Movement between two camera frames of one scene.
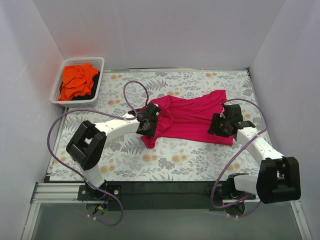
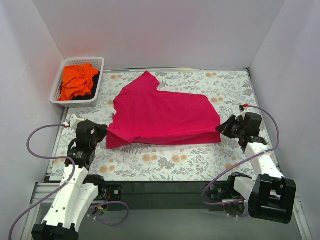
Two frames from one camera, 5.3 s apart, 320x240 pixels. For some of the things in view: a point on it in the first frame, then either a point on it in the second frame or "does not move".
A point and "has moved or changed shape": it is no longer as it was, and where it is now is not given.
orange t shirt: x=77 y=80 does not move
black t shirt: x=93 y=89 does not move
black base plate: x=157 y=196 does not move
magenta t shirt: x=188 y=118 has moved or changed shape
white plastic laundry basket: x=96 y=63 does not move
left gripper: x=152 y=113 → x=99 y=131
